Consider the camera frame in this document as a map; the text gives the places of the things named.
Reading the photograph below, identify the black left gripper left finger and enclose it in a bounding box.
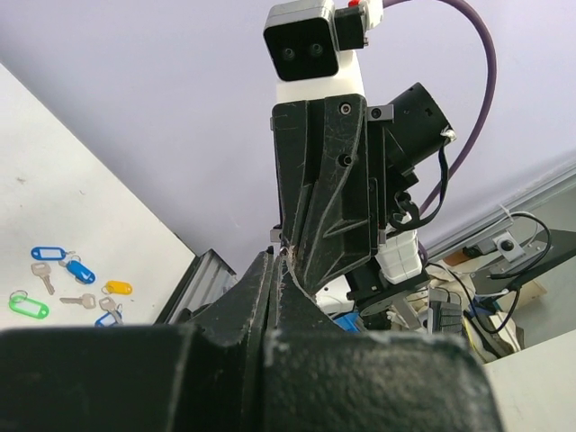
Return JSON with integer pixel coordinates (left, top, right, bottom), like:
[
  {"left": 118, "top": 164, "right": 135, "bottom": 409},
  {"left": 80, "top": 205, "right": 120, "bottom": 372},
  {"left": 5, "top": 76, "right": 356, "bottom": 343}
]
[{"left": 1, "top": 250, "right": 274, "bottom": 431}]

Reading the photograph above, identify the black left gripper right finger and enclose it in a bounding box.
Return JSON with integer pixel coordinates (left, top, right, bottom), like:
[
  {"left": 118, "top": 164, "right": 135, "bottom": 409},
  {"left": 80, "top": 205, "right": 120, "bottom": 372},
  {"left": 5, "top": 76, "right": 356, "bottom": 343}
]
[{"left": 257, "top": 258, "right": 504, "bottom": 431}]

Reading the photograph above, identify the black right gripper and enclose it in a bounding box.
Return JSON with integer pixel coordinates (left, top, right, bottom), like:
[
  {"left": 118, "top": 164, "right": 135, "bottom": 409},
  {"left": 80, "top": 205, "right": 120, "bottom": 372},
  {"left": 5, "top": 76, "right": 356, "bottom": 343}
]
[{"left": 272, "top": 82, "right": 453, "bottom": 294}]

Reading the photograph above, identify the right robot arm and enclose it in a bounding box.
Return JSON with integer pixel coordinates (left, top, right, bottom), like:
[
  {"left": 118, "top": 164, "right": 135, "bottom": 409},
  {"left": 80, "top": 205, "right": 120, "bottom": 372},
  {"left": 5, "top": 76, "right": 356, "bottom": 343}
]
[{"left": 270, "top": 84, "right": 455, "bottom": 318}]

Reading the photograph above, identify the blue key tag near front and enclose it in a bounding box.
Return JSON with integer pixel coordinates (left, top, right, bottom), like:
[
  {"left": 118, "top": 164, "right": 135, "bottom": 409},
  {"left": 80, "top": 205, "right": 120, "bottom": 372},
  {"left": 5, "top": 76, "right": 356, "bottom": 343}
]
[{"left": 94, "top": 312, "right": 118, "bottom": 328}]

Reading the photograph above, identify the blue key tag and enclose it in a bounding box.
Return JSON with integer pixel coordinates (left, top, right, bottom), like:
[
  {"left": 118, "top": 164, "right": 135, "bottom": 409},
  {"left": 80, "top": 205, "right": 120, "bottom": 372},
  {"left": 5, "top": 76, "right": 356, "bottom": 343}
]
[
  {"left": 65, "top": 259, "right": 96, "bottom": 284},
  {"left": 94, "top": 312, "right": 118, "bottom": 328},
  {"left": 31, "top": 246, "right": 68, "bottom": 261}
]

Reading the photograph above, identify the silver key by blue tag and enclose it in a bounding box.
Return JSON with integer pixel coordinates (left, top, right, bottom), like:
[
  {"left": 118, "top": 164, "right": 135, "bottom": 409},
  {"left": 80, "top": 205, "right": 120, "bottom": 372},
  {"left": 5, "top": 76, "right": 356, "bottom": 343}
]
[{"left": 99, "top": 297, "right": 123, "bottom": 325}]

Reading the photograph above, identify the yellow key tag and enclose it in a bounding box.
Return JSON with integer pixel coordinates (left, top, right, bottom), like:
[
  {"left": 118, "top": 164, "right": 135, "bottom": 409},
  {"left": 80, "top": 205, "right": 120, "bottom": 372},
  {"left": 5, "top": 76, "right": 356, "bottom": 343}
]
[{"left": 102, "top": 280, "right": 133, "bottom": 295}]

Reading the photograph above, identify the dark loose key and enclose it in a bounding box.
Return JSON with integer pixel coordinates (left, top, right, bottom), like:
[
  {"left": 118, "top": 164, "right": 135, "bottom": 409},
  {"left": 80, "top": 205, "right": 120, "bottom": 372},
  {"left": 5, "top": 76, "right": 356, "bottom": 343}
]
[{"left": 59, "top": 293, "right": 96, "bottom": 310}]

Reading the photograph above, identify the black pedal device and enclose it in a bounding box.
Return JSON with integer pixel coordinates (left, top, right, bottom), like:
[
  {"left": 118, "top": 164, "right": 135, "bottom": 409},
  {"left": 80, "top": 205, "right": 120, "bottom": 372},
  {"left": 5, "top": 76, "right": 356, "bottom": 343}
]
[{"left": 427, "top": 287, "right": 464, "bottom": 336}]

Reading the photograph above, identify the blue key tag middle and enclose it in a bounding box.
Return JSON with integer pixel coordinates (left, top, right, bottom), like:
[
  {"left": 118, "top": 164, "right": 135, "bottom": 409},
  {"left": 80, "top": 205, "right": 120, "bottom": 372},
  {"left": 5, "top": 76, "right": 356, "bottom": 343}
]
[{"left": 65, "top": 259, "right": 96, "bottom": 284}]

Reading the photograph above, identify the loose silver key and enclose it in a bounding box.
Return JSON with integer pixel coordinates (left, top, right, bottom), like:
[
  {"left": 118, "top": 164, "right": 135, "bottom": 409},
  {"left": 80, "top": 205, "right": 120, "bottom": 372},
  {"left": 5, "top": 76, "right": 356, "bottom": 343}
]
[{"left": 31, "top": 262, "right": 55, "bottom": 295}]

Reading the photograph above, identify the green key tag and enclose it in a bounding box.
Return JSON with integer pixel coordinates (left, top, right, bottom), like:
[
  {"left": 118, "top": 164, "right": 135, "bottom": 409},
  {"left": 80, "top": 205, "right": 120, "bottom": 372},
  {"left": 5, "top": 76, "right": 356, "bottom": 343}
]
[{"left": 8, "top": 290, "right": 50, "bottom": 320}]

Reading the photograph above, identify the blue key tag upper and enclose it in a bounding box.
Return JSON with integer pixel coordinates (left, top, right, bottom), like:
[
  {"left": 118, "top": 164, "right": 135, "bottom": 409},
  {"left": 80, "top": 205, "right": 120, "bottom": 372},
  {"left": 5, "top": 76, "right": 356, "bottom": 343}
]
[{"left": 31, "top": 246, "right": 68, "bottom": 261}]

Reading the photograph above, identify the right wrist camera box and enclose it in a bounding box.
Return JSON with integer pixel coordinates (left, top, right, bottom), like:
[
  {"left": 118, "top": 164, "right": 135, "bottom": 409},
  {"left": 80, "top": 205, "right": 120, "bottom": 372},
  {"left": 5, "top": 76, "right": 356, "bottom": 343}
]
[{"left": 263, "top": 0, "right": 383, "bottom": 104}]

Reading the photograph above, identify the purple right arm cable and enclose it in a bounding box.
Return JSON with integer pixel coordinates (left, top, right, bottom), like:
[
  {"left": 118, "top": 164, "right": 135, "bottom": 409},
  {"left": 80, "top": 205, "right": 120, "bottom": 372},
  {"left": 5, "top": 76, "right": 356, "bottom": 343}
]
[{"left": 382, "top": 0, "right": 499, "bottom": 217}]

